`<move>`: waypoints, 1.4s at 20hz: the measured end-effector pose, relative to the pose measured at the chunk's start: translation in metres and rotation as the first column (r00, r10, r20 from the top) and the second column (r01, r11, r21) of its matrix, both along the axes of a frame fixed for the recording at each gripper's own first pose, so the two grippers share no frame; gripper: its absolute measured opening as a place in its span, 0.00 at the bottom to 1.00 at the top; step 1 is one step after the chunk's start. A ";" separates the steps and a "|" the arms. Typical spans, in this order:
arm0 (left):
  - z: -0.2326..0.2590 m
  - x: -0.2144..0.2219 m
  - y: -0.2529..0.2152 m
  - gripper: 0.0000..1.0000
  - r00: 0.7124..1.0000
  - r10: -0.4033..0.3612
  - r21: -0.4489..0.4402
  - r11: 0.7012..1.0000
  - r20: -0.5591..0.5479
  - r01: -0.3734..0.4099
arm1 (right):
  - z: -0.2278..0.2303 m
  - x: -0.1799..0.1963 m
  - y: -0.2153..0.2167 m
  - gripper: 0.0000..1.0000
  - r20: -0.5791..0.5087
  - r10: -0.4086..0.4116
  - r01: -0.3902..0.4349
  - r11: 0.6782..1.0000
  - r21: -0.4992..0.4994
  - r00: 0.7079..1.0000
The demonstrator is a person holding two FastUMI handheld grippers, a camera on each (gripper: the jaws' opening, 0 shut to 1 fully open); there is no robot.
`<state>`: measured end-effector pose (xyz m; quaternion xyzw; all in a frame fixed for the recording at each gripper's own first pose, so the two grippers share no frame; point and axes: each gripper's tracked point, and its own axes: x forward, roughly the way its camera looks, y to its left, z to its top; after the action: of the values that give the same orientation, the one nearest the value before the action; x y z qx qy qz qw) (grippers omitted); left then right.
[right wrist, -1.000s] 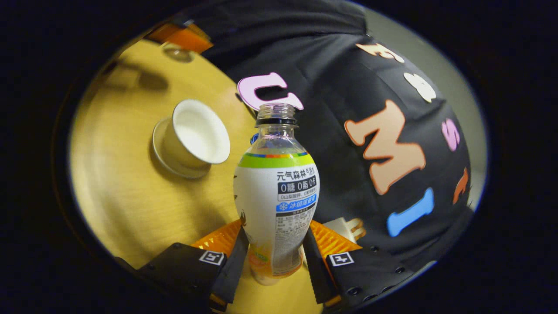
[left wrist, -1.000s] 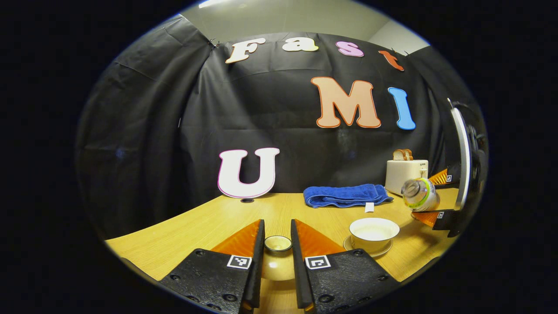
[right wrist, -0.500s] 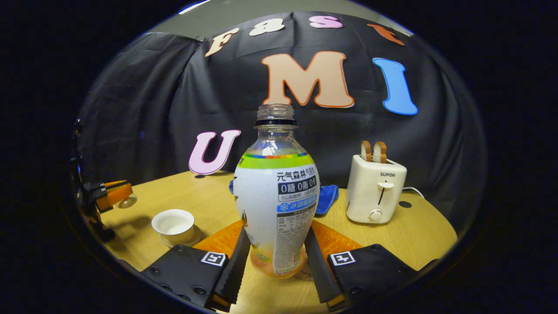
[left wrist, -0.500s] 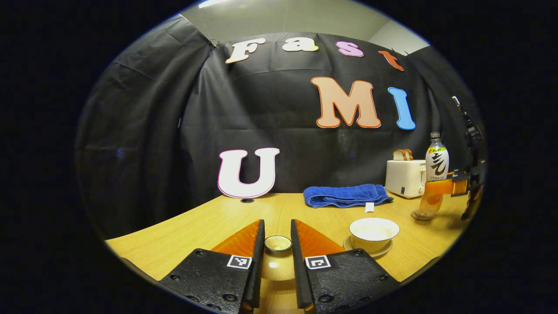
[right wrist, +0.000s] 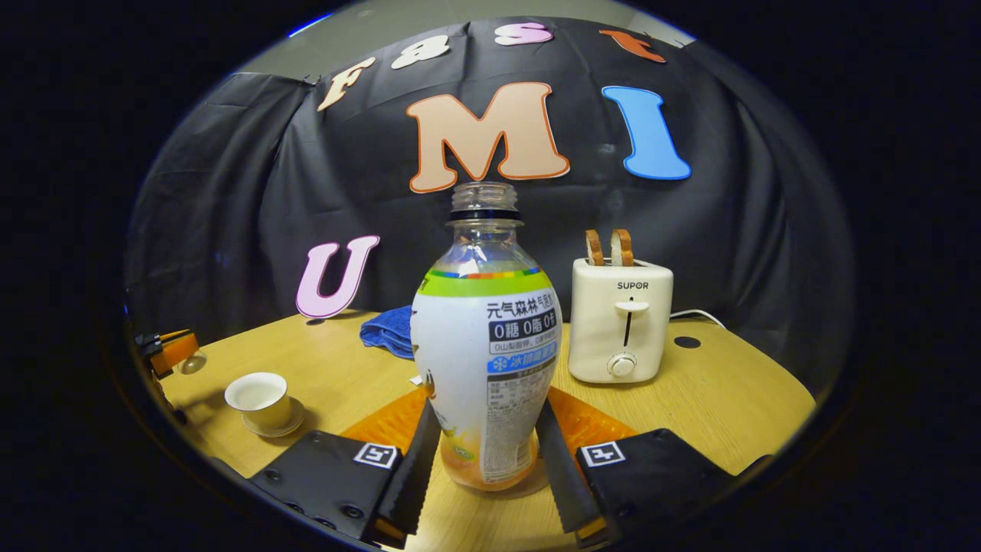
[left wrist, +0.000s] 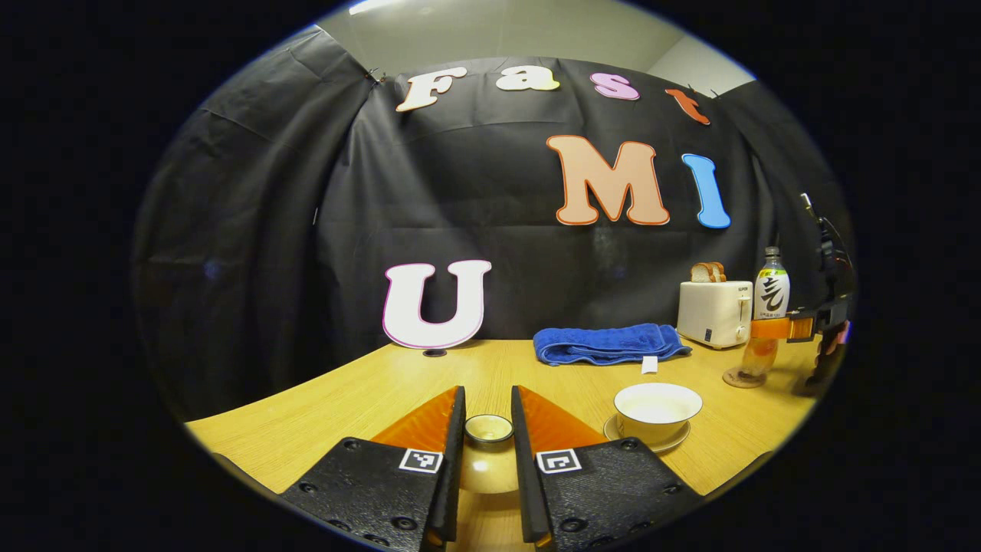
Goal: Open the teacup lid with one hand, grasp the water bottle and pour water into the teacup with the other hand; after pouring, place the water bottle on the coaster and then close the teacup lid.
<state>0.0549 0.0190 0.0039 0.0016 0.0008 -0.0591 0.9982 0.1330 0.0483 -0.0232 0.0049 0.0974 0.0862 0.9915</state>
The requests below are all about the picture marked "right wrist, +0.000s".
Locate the white toaster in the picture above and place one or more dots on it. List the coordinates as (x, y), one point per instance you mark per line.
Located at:
(598, 322)

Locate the plastic water bottle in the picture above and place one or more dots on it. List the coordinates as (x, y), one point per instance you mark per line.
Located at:
(483, 345)

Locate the toast bread slice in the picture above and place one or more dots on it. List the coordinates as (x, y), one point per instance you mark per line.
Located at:
(595, 249)
(622, 249)

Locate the cream teacup saucer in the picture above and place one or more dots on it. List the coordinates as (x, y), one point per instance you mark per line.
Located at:
(296, 422)

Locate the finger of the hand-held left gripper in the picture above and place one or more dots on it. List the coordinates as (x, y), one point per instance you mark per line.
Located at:
(175, 349)

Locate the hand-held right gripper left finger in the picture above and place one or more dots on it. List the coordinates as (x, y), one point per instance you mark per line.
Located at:
(414, 475)

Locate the white teacup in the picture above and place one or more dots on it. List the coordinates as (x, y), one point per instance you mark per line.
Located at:
(268, 414)

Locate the blue folded towel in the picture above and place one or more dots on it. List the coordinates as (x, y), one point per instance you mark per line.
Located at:
(391, 330)

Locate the black backdrop cloth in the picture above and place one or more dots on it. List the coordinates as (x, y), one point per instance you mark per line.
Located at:
(230, 192)

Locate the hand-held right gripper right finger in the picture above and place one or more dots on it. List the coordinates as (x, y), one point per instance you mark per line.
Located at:
(563, 475)

